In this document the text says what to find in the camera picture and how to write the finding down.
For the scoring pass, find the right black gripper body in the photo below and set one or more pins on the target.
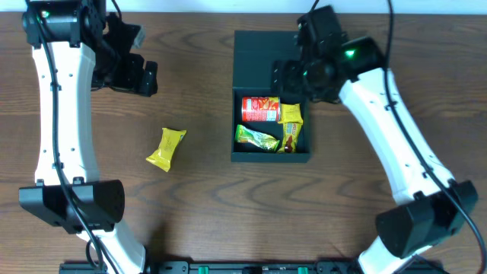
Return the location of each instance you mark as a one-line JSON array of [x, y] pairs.
[[284, 76]]

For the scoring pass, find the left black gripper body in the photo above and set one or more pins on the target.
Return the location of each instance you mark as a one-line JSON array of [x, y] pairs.
[[149, 78]]

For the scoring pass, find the orange cracker snack packet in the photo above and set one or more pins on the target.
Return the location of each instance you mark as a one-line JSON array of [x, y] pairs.
[[290, 113]]

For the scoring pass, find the yellow brown chocolate snack packet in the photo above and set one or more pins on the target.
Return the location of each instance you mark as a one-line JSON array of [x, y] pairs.
[[291, 132]]

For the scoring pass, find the dark green gift box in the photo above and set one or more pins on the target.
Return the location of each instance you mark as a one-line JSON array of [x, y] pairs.
[[254, 55]]

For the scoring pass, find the red Pringles can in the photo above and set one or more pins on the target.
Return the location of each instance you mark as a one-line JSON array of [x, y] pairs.
[[260, 109]]

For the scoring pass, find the green orange snack packet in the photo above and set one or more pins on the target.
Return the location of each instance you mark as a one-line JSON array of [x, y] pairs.
[[259, 139]]

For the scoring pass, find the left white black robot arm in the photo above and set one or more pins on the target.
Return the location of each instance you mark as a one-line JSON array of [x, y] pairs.
[[79, 47]]

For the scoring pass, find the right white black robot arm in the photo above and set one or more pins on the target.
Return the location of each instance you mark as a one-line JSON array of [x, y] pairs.
[[431, 205]]

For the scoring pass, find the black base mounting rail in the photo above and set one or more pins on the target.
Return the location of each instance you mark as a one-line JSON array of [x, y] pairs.
[[321, 267]]

